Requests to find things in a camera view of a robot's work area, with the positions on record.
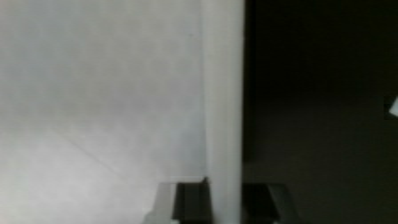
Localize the white desk tabletop tray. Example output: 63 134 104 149
0 0 244 224

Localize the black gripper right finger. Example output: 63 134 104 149
241 183 301 224

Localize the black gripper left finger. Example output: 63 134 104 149
143 177 209 224

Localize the white desk leg with marker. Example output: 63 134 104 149
383 96 398 119

